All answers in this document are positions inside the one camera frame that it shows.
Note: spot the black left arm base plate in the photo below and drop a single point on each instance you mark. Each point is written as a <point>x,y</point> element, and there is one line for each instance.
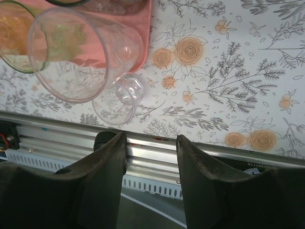
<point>7,138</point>

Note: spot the short green plastic glass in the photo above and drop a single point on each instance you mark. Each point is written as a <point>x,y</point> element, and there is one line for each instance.
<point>14,47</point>

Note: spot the floral print tablecloth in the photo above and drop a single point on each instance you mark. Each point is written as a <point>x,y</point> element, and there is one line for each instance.
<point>214,71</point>

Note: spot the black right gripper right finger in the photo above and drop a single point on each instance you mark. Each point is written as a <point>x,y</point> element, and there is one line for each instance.
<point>238,200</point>

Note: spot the pink plastic tray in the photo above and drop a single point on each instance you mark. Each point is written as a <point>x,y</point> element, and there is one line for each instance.
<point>140,35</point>

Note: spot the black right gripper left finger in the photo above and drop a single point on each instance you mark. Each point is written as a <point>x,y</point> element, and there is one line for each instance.
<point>59,198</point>

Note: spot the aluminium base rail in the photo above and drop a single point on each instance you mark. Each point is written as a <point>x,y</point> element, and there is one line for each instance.
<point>150,157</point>

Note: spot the tall clear plastic glass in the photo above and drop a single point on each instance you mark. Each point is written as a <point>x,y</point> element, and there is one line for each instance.
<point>114,47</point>

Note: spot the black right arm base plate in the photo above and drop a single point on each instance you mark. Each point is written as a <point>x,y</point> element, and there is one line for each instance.
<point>238,162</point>

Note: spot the small clear faceted glass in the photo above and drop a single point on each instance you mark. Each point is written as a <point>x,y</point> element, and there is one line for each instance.
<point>128,93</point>

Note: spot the thin white tube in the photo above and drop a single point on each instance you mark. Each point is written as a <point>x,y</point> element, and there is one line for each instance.
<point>152,209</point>

